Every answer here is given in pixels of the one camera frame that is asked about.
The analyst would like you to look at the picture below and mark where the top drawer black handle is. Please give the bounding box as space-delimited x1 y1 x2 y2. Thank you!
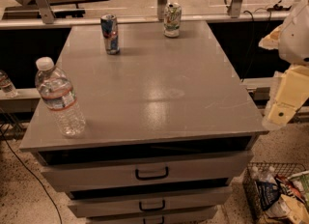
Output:
134 167 169 181

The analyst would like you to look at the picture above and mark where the yellow paper bag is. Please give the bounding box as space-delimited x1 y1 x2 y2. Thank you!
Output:
266 195 309 224

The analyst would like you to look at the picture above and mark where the dark snack bag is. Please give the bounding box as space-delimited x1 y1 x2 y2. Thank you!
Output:
256 182 281 210

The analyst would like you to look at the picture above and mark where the blue silver redbull can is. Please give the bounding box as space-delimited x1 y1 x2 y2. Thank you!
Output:
100 14 120 55

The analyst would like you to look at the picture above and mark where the black floor cable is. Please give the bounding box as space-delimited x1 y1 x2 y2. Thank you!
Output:
0 127 64 224

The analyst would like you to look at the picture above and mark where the clear plastic water bottle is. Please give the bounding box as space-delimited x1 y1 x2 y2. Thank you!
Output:
35 57 86 136

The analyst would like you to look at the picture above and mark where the drawer black handle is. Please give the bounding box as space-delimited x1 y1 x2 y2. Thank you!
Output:
134 167 169 181
139 200 166 212

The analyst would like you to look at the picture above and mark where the green white soda can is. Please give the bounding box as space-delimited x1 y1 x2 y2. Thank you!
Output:
163 3 182 38

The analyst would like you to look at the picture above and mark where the water bottle on shelf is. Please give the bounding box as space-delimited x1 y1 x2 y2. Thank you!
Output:
0 70 17 98

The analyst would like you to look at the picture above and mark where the small bottle in basket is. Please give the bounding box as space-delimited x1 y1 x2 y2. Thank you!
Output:
258 166 276 184

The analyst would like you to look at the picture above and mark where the grey drawer cabinet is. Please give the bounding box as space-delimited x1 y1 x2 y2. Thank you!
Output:
21 21 264 224

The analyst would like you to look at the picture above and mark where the left metal bracket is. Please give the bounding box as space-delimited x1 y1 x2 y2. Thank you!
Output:
35 0 55 24

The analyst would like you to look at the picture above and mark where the wire basket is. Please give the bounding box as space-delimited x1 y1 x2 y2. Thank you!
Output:
242 162 306 224

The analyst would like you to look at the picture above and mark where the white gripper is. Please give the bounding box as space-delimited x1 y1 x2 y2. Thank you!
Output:
259 0 309 130

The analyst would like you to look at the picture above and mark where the middle drawer black handle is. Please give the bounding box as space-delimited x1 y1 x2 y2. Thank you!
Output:
139 200 166 212

